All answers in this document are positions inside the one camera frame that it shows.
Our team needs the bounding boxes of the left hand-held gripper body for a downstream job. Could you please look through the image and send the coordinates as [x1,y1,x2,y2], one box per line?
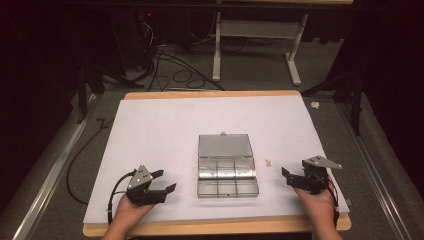
[125,164,167,207]

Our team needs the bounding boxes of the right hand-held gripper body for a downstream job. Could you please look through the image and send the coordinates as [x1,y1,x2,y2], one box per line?
[293,155,343,196]

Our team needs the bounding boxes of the clear plastic compartment box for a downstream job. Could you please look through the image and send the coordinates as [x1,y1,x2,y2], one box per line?
[196,131,261,199]

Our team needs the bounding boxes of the person's left hand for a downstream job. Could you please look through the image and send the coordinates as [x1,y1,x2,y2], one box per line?
[114,194,156,229]

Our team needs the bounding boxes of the person's right hand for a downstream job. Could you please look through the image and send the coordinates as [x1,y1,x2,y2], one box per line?
[293,176,337,231]

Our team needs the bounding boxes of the wooden table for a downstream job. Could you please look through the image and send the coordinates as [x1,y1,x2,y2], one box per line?
[82,89,352,238]

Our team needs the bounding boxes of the white paper sheet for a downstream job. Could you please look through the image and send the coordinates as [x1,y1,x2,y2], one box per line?
[83,95,350,225]

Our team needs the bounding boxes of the black metal stand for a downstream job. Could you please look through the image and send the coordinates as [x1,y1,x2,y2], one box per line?
[300,39,365,136]
[75,49,146,125]

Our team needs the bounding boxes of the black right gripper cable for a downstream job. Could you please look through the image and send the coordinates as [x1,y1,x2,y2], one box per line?
[318,174,342,228]

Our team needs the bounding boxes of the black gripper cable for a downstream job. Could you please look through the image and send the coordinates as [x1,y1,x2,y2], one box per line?
[106,169,138,226]
[318,174,342,228]

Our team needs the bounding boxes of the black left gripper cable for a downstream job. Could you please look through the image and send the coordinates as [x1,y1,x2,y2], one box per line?
[106,169,138,226]

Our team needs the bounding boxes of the aluminium rail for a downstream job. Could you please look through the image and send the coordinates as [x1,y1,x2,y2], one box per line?
[336,101,414,240]
[11,94,98,240]

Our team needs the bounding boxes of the long black floor cable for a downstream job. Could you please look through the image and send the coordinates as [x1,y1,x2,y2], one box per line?
[65,118,114,206]

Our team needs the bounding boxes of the black cables on floor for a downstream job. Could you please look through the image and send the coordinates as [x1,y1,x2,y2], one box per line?
[134,19,226,92]

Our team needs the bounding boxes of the white metal table frame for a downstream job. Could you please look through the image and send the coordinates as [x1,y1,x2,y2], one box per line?
[211,0,310,87]

